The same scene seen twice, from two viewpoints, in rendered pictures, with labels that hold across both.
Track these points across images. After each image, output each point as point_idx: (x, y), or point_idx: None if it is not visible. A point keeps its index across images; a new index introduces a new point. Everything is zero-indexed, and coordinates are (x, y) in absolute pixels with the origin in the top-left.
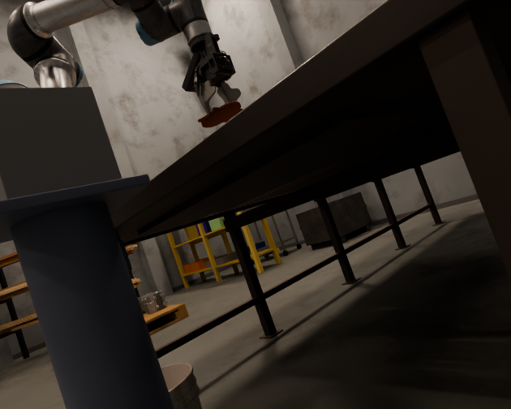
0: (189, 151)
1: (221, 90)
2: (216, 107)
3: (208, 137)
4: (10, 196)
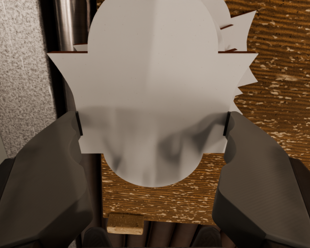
0: None
1: (212, 216)
2: (91, 152)
3: (7, 154)
4: None
